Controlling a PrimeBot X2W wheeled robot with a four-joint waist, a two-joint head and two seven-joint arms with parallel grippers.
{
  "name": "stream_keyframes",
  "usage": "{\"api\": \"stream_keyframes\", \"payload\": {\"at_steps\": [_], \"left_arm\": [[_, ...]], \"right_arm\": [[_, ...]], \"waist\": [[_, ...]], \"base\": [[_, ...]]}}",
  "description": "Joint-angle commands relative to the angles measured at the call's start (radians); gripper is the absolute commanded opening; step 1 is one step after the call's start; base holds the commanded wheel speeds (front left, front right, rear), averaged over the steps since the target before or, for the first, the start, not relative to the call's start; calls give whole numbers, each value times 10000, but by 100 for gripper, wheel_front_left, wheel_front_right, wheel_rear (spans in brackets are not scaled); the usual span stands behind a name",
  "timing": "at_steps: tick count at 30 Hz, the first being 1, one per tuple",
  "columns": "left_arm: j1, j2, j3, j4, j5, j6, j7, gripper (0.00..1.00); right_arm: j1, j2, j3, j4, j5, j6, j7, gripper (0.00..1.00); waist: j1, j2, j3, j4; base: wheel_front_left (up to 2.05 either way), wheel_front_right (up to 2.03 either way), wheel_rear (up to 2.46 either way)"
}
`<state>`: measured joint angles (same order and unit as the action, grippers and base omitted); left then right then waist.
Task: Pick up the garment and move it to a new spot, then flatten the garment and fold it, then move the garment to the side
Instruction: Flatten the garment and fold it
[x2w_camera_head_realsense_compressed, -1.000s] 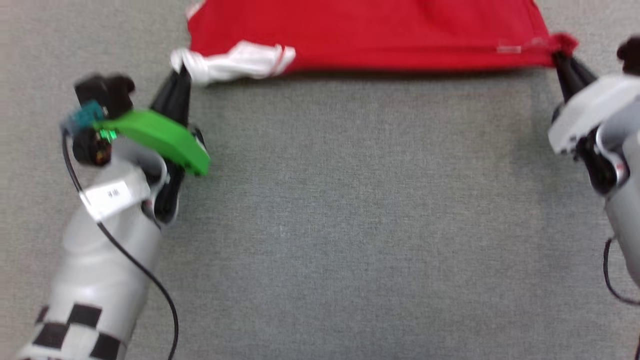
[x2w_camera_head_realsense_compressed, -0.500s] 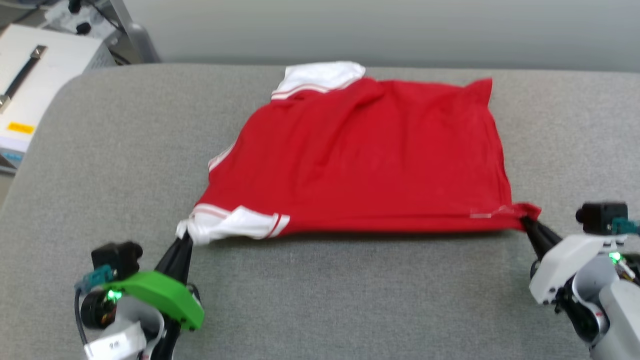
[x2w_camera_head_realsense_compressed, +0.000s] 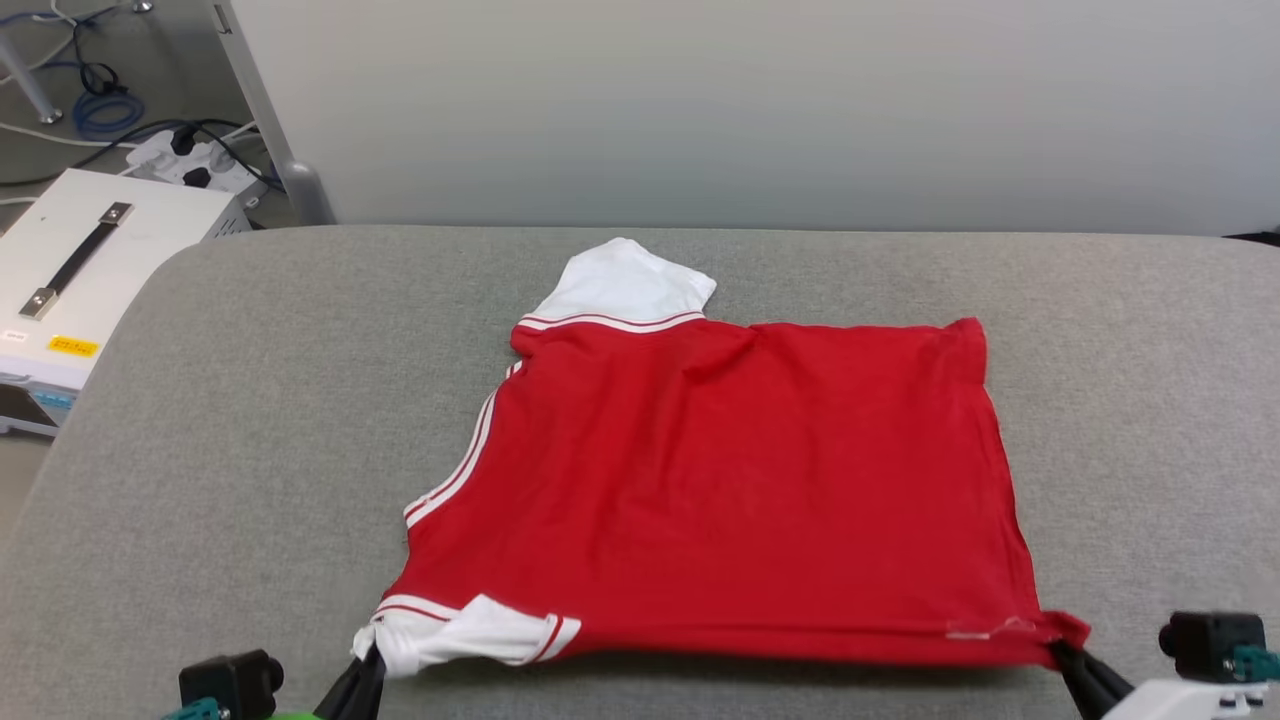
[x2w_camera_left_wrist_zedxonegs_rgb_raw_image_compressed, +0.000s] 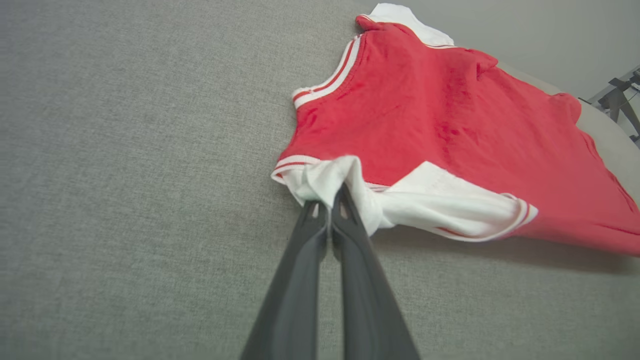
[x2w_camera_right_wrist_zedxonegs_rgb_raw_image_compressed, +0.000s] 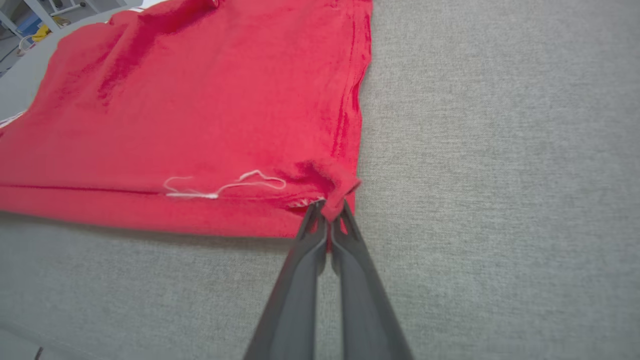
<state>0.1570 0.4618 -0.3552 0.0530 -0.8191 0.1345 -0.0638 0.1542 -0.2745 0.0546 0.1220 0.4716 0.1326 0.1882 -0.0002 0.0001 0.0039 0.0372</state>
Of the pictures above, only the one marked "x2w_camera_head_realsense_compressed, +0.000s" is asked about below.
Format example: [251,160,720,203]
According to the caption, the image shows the blue coiled cable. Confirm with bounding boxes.
[70,86,147,142]

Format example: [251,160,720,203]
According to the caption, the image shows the white power strip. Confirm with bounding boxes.
[124,127,267,197]

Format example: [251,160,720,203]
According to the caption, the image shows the black strap handle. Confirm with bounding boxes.
[18,202,135,322]

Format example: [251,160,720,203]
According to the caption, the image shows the teal right camera connector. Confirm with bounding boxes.
[1231,645,1280,684]

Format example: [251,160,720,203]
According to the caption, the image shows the grey metal furniture leg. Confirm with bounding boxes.
[0,28,63,125]

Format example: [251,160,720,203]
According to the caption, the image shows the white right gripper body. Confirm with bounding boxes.
[1100,677,1273,720]

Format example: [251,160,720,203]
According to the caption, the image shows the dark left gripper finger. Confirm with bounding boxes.
[314,655,367,720]
[354,645,389,720]

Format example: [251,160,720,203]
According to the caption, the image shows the black power cable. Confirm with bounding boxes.
[68,118,287,194]

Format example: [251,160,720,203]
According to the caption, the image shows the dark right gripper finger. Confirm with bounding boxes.
[1050,640,1137,720]

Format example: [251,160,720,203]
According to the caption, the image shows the white floor cable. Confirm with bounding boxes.
[0,120,137,153]

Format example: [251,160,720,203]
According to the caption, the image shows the white equipment case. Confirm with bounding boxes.
[0,168,252,439]

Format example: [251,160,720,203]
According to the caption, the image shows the grey metal partition post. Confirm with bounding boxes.
[208,0,337,227]

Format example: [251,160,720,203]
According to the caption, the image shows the red shirt with white sleeves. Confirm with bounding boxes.
[352,237,1093,680]

